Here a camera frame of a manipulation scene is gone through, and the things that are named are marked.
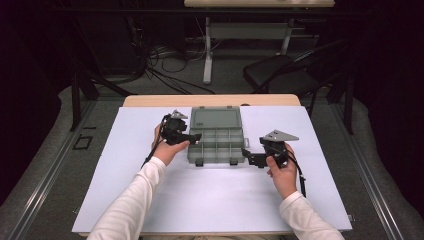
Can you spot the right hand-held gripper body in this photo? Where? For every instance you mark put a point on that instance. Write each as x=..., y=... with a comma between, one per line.
x=275, y=150

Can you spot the black folding chair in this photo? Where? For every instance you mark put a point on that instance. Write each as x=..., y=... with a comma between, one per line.
x=270, y=71

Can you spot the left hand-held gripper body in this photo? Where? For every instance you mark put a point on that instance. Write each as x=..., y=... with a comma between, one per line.
x=173, y=128

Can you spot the small metal board clip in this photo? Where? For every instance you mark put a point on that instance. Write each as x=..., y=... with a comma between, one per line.
x=350, y=217

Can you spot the person's left hand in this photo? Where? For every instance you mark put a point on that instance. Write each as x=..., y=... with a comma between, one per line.
x=166, y=151

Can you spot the metal floor rail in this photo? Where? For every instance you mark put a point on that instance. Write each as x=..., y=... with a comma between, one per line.
x=366, y=173
x=43, y=173

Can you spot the white table board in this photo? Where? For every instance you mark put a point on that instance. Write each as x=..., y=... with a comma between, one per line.
x=216, y=196

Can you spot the light wooden table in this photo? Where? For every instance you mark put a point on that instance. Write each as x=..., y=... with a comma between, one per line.
x=200, y=100

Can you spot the grey plastic compartment box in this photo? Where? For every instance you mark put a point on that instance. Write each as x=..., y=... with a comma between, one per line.
x=216, y=146

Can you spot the black metal stand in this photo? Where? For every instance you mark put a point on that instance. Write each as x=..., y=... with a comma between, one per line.
x=349, y=106
x=76, y=100

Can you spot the background desk with white legs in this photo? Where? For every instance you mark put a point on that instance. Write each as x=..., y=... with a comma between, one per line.
x=246, y=30

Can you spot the person's right hand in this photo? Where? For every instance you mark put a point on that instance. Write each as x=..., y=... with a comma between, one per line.
x=285, y=180

